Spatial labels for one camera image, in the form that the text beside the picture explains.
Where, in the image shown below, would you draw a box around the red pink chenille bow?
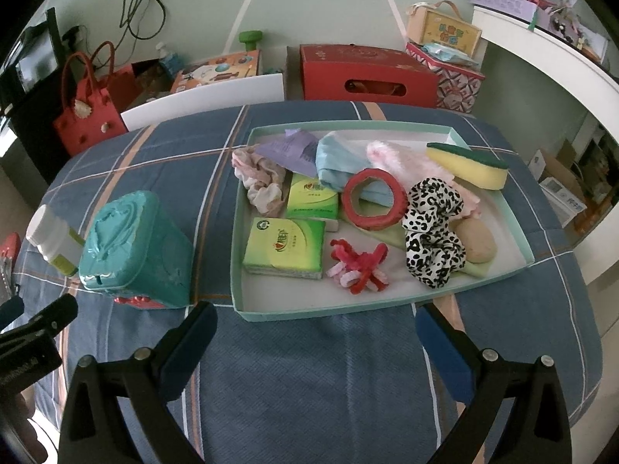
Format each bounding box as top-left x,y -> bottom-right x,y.
326,238 -> 390,295

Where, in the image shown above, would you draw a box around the green tissue packet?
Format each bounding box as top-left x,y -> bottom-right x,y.
242,217 -> 327,281
285,174 -> 339,220

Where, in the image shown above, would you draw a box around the purple thin cloth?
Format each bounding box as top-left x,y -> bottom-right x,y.
254,128 -> 320,177

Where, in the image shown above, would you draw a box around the dark red paper bag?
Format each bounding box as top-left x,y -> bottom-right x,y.
104,60 -> 160,112

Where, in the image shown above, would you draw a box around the colourful desk clutter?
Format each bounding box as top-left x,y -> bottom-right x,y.
527,0 -> 610,63

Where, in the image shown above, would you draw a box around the small black screen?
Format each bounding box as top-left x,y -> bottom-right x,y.
10,10 -> 63,102

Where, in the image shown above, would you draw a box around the light blue cloth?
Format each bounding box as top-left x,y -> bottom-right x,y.
315,131 -> 402,204

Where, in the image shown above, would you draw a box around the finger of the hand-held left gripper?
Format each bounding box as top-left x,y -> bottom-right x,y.
0,294 -> 79,349
0,296 -> 25,329

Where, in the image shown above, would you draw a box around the teal shallow cardboard box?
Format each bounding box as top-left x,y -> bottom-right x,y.
231,123 -> 535,324

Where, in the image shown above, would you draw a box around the pink fluffy cloth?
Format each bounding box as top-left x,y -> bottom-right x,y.
366,139 -> 482,218

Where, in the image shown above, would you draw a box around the red cardboard box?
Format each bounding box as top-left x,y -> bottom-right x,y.
299,43 -> 440,107

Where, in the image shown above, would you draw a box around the yellow sponge green pad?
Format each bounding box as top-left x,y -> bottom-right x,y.
426,142 -> 511,191

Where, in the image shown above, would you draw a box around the leopard print scrunchie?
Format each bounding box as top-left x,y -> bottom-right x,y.
405,178 -> 466,233
402,227 -> 467,291

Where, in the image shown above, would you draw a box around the red tote bag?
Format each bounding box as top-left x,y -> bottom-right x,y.
52,41 -> 129,155

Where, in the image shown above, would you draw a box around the white box blue label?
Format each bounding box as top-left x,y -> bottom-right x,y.
539,176 -> 588,228

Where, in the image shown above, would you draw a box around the red patterned tin box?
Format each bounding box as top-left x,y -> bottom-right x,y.
405,43 -> 485,114

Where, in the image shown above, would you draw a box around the beige carry box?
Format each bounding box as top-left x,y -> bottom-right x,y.
405,1 -> 483,56

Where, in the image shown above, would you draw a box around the pink cream scrunchie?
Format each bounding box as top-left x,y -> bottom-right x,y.
231,147 -> 288,217

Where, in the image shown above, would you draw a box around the white bed board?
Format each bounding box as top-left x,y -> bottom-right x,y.
120,73 -> 286,131

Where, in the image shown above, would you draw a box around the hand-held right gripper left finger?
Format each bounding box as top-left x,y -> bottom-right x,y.
58,300 -> 218,464

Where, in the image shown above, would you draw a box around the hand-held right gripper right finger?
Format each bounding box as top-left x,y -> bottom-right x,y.
415,302 -> 574,464

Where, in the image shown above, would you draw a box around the white pill bottle green label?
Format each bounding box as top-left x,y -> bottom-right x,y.
25,204 -> 88,277

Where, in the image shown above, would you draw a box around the white curved desk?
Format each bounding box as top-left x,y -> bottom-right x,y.
471,5 -> 619,291

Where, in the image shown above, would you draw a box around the light blue plastic packet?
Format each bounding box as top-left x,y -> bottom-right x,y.
421,43 -> 479,67

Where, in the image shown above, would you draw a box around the orange toy box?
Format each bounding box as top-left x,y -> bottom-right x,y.
169,49 -> 263,94

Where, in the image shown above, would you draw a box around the blue plaid blanket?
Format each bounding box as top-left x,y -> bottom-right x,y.
10,101 -> 605,464

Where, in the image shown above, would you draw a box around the black cables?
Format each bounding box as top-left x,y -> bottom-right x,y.
118,0 -> 165,42

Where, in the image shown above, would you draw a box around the red chenille ring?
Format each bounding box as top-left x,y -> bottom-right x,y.
342,167 -> 409,230

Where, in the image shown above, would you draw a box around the red plastic stool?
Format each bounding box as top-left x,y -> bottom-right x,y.
0,232 -> 22,300

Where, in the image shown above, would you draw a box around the blue pump bottle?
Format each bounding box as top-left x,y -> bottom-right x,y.
155,43 -> 185,78

